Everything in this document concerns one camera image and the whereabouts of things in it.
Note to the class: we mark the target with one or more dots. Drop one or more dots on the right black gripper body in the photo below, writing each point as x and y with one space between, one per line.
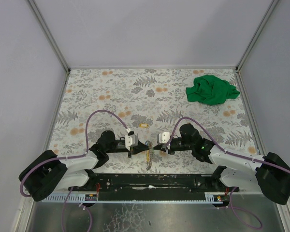
169 148

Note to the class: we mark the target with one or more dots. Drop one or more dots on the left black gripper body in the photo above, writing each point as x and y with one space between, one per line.
130 150

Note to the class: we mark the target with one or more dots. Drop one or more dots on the patterned bracelet keyring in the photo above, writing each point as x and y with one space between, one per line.
149 157

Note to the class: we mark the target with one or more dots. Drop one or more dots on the yellow key tag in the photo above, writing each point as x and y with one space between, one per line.
143 125

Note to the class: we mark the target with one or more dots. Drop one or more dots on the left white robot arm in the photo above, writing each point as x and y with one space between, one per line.
50 172

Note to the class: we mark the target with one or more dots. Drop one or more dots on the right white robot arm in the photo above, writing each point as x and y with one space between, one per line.
268 174

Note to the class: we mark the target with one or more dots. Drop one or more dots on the floral table mat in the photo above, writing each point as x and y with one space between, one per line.
96 100

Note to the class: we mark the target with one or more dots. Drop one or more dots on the green crumpled cloth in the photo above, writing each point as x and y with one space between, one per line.
211 90

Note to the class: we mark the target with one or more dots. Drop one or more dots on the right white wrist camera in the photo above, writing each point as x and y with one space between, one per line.
163 138

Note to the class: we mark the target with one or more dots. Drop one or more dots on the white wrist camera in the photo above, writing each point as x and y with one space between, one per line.
131 140
163 138

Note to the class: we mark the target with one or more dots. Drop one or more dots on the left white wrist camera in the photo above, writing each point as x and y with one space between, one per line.
131 140

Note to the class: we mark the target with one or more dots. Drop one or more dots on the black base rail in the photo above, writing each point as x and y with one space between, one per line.
154 187

